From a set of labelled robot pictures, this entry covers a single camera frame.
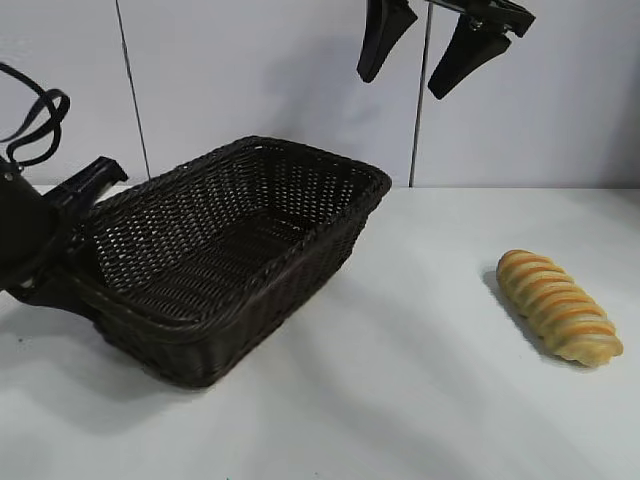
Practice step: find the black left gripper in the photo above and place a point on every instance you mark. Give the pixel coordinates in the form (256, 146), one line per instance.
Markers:
(25, 225)

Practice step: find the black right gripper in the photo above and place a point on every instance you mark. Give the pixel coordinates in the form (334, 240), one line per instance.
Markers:
(495, 15)

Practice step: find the dark brown woven wicker basket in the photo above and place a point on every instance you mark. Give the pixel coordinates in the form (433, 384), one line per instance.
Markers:
(225, 260)

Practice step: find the long striped golden bread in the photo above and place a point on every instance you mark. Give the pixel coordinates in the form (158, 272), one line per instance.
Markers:
(560, 310)

